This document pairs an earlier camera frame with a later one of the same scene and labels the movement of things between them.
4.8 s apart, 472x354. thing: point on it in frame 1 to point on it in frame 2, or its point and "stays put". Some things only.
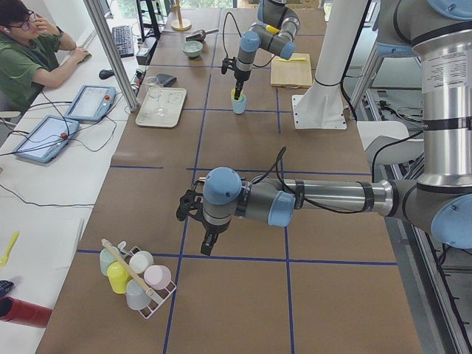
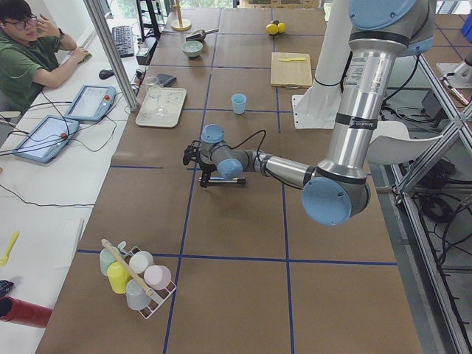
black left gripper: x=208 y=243 to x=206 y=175
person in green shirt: x=30 y=46 stays put
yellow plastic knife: x=292 y=59 stays put
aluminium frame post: x=99 y=16 stays put
